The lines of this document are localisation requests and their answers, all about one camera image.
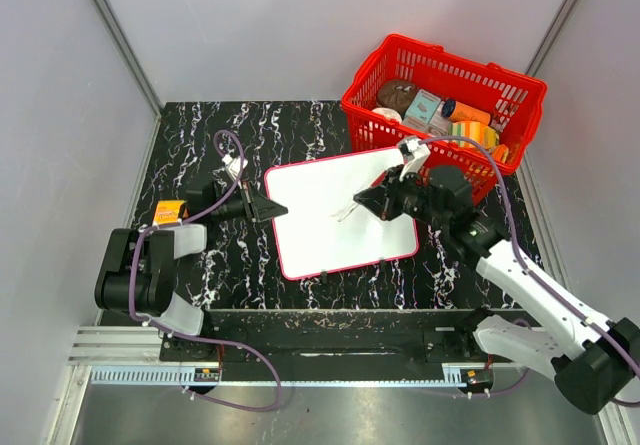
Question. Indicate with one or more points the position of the orange bottle with blue cap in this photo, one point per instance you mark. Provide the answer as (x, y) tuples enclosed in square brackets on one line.
[(456, 111)]

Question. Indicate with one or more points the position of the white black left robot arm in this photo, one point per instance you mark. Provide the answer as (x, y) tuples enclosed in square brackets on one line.
[(138, 272)]

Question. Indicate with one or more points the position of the orange yellow snack box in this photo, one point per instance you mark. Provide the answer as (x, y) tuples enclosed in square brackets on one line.
[(169, 212)]

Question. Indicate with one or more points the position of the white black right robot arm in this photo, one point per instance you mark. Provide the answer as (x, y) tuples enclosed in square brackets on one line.
[(588, 356)]

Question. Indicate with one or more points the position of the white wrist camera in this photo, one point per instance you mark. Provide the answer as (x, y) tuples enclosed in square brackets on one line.
[(415, 153), (234, 166)]

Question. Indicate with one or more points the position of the white red whiteboard marker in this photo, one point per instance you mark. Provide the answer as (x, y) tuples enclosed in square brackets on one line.
[(347, 211)]

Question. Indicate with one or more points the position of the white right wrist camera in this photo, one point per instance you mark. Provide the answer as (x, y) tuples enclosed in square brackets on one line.
[(415, 153)]

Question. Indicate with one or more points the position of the white slotted cable duct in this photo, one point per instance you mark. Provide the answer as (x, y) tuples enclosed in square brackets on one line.
[(159, 376)]

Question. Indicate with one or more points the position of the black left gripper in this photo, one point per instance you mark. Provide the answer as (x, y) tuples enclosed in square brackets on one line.
[(257, 207)]

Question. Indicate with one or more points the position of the red plastic shopping basket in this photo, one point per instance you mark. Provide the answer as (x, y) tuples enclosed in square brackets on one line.
[(514, 101)]

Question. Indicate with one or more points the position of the pink framed whiteboard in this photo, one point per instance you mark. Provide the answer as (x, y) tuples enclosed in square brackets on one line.
[(324, 229)]

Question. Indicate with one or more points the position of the brown bread loaf package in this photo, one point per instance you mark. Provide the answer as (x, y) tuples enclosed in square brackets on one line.
[(396, 94)]

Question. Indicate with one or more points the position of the teal white small box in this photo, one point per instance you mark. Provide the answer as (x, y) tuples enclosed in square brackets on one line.
[(423, 107)]

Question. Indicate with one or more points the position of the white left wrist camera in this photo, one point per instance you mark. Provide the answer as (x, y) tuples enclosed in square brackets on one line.
[(234, 166)]

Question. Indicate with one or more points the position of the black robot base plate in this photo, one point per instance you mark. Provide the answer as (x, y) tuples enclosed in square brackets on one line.
[(342, 345)]

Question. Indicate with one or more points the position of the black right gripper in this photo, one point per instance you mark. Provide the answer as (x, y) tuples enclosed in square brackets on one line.
[(382, 200)]

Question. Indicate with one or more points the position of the yellow green sponge pack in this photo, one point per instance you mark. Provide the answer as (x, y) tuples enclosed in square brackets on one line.
[(476, 131)]

